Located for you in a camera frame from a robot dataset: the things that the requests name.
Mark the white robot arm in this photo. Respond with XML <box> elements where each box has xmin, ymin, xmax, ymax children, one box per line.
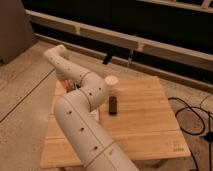
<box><xmin>43</xmin><ymin>45</ymin><xmax>139</xmax><ymax>171</ymax></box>

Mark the white cylindrical cup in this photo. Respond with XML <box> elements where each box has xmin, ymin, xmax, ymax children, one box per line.
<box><xmin>105</xmin><ymin>75</ymin><xmax>119</xmax><ymax>95</ymax></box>

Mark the black rectangular block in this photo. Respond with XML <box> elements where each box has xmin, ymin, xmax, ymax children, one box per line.
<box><xmin>109</xmin><ymin>96</ymin><xmax>117</xmax><ymax>115</ymax></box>

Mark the wooden board table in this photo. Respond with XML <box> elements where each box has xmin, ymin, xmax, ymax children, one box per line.
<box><xmin>40</xmin><ymin>76</ymin><xmax>190</xmax><ymax>169</ymax></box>

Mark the beige cabinet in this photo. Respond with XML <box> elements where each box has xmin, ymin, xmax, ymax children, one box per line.
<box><xmin>0</xmin><ymin>0</ymin><xmax>36</xmax><ymax>63</ymax></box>

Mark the black bracket on rail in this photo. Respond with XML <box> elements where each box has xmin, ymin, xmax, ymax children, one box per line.
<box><xmin>103</xmin><ymin>52</ymin><xmax>113</xmax><ymax>65</ymax></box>

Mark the white wooden rail frame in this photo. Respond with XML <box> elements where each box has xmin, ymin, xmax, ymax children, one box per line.
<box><xmin>25</xmin><ymin>9</ymin><xmax>213</xmax><ymax>91</ymax></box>

